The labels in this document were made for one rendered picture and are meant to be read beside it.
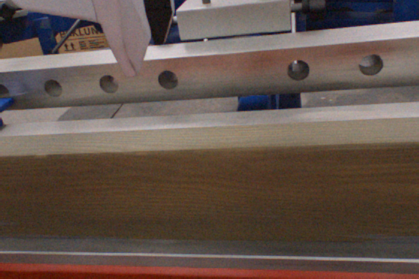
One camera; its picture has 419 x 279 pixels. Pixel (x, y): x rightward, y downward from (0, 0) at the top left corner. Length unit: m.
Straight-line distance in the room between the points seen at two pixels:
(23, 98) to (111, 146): 0.30
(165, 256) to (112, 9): 0.15
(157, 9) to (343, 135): 0.12
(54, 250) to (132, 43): 0.15
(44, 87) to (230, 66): 0.22
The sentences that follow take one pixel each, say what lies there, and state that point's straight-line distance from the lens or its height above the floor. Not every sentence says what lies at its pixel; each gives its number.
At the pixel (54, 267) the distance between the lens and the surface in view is 0.36.
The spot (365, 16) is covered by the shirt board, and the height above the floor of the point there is 0.93.
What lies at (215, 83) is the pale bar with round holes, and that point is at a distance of 0.46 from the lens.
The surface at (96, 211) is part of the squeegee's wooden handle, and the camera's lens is 0.29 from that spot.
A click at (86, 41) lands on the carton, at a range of 4.47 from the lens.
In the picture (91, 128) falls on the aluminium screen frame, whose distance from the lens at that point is 0.46.
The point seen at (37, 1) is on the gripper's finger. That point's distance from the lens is 0.22.
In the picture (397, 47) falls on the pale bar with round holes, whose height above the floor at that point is 1.03.
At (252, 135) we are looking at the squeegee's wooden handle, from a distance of 0.24.
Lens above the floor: 1.18
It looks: 26 degrees down
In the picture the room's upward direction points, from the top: 9 degrees counter-clockwise
